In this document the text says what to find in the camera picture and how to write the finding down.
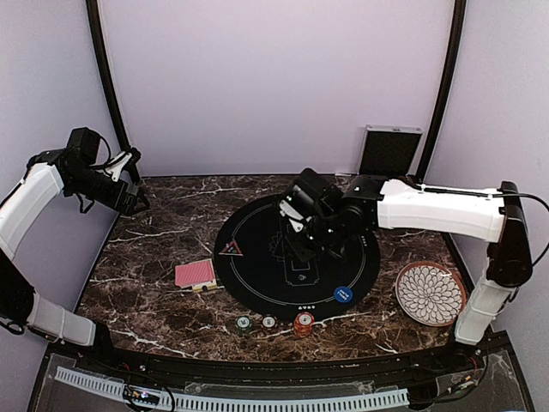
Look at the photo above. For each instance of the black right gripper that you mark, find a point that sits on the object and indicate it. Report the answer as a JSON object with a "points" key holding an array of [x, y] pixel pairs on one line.
{"points": [[298, 239]]}

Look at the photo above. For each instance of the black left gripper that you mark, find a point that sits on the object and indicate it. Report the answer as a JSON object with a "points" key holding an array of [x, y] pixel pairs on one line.
{"points": [[126, 208]]}

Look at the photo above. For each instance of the red poker chip stack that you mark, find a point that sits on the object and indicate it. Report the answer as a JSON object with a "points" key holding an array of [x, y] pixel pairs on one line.
{"points": [[302, 325]]}

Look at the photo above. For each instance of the black poker chip stack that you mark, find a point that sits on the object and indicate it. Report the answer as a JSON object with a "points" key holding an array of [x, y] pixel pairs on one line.
{"points": [[268, 322]]}

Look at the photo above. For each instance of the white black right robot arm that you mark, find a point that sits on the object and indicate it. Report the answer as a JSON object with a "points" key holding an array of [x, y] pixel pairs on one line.
{"points": [[492, 215]]}

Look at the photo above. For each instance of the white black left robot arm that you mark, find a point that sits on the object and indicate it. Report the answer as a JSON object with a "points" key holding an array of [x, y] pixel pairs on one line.
{"points": [[50, 174]]}

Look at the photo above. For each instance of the blue round blind button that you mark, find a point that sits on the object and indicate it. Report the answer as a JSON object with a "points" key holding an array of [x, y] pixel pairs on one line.
{"points": [[343, 294]]}

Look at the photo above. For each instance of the round black poker mat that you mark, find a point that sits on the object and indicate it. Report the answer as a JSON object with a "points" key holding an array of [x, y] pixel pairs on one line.
{"points": [[256, 266]]}

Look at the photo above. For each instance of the red triangular all-in marker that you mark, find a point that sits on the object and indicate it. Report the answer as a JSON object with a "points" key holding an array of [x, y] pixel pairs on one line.
{"points": [[231, 249]]}

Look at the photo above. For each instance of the red-backed playing card deck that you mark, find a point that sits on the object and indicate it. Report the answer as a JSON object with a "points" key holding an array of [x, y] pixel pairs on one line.
{"points": [[198, 272]]}

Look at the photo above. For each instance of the green poker chip stack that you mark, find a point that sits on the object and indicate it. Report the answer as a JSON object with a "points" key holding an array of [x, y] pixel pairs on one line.
{"points": [[243, 324]]}

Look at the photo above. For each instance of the yellow blue card box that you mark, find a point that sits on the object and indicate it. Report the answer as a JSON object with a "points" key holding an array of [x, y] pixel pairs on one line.
{"points": [[204, 287]]}

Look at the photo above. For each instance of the floral patterned ceramic plate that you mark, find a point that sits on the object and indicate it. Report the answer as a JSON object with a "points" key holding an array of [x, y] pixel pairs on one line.
{"points": [[430, 294]]}

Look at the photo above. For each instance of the aluminium poker chip case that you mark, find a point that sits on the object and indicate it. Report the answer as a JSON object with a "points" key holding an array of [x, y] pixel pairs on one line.
{"points": [[388, 150]]}

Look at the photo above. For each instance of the black left frame post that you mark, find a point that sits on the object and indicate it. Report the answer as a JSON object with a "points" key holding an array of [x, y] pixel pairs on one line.
{"points": [[100, 52]]}

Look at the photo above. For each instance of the black frame post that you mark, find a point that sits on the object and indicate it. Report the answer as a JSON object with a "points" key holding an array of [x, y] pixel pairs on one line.
{"points": [[450, 61], [100, 52]]}

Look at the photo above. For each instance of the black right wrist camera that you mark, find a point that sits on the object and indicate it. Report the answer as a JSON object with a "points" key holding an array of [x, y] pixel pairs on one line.
{"points": [[303, 193]]}

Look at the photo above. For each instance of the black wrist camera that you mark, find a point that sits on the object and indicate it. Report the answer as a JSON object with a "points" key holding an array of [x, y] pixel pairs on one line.
{"points": [[86, 142], [303, 193]]}

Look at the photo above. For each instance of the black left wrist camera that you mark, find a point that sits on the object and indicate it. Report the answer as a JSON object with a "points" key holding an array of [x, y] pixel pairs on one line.
{"points": [[86, 142]]}

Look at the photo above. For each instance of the black front rail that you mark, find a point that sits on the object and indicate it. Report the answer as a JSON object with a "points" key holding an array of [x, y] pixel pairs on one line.
{"points": [[495, 364]]}

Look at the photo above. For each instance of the white slotted cable duct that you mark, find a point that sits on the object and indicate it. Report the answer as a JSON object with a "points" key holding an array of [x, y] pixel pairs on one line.
{"points": [[207, 397]]}

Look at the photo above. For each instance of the black right frame post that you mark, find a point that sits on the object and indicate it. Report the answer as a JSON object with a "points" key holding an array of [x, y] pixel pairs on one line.
{"points": [[450, 61]]}

